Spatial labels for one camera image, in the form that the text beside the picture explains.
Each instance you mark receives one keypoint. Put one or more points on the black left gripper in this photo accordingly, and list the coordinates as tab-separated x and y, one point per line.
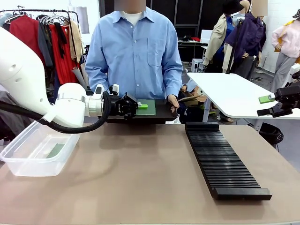
123	106

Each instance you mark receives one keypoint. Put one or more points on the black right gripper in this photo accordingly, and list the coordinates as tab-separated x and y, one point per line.
290	96

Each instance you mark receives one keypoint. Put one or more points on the large green PCB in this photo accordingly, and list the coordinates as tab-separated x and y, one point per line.
148	112

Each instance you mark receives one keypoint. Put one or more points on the black rectangular tray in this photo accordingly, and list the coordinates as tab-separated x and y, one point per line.
162	112

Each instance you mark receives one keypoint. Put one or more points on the small green PCB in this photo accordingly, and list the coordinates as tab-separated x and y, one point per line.
56	151

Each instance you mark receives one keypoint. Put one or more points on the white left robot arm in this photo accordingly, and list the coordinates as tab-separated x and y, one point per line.
21	77

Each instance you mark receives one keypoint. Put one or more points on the person's right forearm blue sleeve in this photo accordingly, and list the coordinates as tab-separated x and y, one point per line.
96	79

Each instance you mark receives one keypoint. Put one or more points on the person's left forearm blue sleeve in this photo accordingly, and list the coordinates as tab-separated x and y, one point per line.
174	82

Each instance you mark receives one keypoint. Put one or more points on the person's left hand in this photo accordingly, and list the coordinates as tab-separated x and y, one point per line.
174	100

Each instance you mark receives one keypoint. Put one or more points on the white desk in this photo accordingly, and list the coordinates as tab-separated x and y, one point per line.
234	93

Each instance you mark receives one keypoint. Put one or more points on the crouching person in dark clothes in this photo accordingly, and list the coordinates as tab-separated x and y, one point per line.
192	112

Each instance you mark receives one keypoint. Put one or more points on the light blue button shirt torso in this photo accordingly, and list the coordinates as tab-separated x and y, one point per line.
136	54

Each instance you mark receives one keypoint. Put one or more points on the mannequin in pink sweater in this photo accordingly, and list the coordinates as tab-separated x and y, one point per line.
287	47

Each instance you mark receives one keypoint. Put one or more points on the black stand pole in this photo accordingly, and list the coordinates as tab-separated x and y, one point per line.
233	51

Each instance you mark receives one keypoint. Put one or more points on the white computer case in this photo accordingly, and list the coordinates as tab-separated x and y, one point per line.
197	65

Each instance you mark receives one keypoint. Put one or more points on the beige paper roll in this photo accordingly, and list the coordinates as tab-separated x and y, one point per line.
84	72

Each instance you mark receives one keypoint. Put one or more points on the mannequin in purple jacket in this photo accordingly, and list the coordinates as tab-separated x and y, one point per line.
248	39

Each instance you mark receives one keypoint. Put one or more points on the black slotted PCB rack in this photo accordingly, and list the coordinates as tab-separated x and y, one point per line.
222	159

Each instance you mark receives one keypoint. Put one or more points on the grey paper roll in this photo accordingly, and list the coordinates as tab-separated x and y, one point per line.
78	75

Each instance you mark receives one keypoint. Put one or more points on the mannequin in beige coat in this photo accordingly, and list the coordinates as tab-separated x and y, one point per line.
216	42

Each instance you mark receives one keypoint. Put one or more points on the red pleated dress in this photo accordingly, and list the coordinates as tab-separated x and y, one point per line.
66	68

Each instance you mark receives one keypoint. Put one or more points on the beige hanging garment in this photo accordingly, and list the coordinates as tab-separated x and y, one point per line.
75	42

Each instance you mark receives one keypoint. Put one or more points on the blurred person's head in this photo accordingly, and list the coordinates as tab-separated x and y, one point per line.
130	4

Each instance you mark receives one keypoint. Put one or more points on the black bucket hat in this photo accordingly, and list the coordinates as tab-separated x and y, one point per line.
232	7

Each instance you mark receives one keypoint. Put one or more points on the black hanging scarf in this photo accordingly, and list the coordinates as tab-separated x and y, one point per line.
61	39

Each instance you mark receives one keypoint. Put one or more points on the dark grey hanging garment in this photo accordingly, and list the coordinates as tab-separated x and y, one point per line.
44	44

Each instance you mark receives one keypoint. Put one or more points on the black metal clothes rack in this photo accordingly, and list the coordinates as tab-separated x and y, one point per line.
72	12

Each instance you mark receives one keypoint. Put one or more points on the clear plastic storage box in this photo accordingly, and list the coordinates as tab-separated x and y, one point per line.
35	170

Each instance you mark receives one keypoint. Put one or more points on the dark grey cloth bundle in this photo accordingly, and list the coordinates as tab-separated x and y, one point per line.
11	124

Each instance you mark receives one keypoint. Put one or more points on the red shirt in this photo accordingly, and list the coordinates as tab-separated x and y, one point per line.
25	28

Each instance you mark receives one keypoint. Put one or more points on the light grey hanging garment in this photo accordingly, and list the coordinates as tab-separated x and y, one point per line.
3	20

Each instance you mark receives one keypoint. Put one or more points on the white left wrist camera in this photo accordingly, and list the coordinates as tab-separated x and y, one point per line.
115	88

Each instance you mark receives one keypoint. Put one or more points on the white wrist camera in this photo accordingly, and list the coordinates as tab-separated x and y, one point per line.
115	88
295	68

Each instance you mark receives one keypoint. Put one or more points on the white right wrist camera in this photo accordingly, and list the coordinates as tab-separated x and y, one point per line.
295	68

